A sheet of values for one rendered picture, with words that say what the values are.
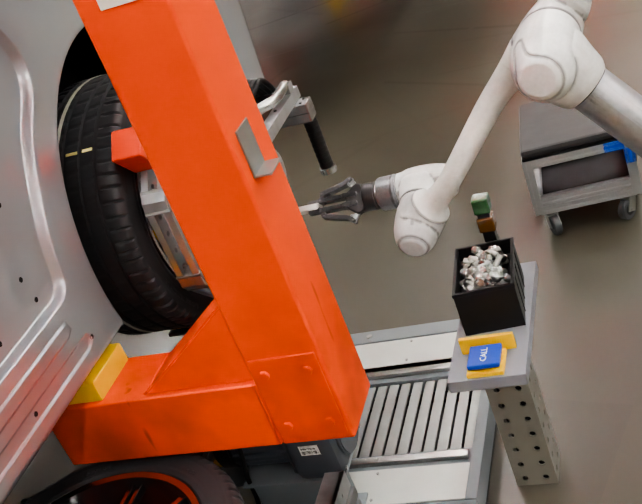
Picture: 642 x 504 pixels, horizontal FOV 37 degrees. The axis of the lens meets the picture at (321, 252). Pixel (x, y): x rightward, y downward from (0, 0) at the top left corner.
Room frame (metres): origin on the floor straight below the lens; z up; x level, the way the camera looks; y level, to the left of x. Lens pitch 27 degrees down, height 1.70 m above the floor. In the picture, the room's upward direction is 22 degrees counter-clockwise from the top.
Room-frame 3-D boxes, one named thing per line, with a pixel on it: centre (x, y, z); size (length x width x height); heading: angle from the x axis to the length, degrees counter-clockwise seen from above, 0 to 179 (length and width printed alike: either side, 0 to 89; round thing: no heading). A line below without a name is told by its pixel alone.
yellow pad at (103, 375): (1.83, 0.58, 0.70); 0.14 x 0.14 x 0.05; 65
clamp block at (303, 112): (2.28, -0.07, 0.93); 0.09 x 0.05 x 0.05; 65
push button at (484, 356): (1.67, -0.24, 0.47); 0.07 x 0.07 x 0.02; 65
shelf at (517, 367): (1.82, -0.31, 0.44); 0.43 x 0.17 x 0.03; 155
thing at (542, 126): (2.92, -0.95, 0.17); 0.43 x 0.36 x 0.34; 160
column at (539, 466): (1.79, -0.30, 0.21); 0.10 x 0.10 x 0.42; 65
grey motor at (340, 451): (1.92, 0.28, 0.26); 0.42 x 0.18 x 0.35; 65
